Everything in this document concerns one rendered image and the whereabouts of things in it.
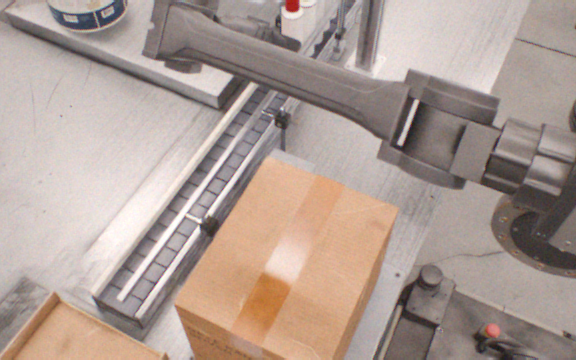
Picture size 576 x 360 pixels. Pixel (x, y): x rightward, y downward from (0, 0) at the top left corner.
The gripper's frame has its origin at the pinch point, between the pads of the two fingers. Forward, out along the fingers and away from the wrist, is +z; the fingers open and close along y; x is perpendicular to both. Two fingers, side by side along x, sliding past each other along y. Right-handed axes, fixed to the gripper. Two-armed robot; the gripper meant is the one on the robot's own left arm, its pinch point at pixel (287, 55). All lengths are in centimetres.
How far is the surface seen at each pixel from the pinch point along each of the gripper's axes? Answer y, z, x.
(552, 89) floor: -70, 151, -39
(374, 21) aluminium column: -15.7, 5.1, -15.0
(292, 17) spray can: -0.5, -7.3, -7.8
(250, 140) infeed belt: -2.4, -9.9, 21.4
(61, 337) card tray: 8, -41, 67
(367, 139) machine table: -24.9, 4.2, 11.6
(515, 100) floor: -57, 142, -28
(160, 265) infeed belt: -2, -32, 49
